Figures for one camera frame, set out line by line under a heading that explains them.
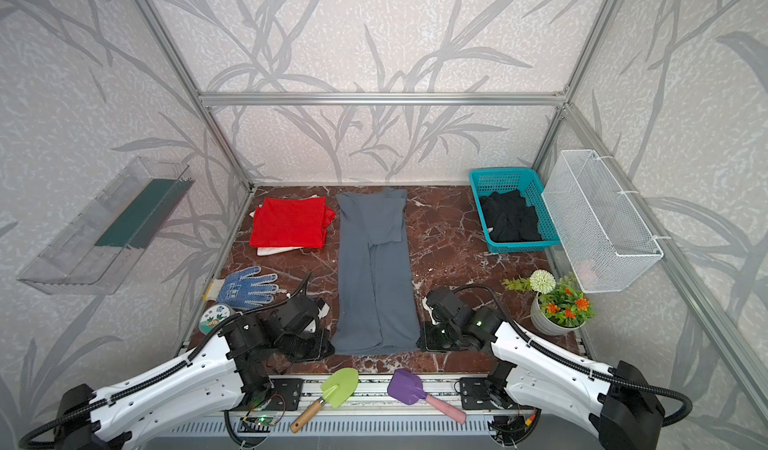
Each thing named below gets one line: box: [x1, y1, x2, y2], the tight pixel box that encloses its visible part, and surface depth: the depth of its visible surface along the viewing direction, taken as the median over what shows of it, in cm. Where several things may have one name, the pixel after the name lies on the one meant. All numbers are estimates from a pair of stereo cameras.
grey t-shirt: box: [331, 188, 421, 356], surface depth 96 cm
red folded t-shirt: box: [250, 197, 336, 249], surface depth 109 cm
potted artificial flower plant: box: [503, 269, 596, 335], surface depth 78 cm
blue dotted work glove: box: [203, 266, 279, 309], surface depth 93 cm
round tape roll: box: [198, 304, 234, 334], surface depth 80 cm
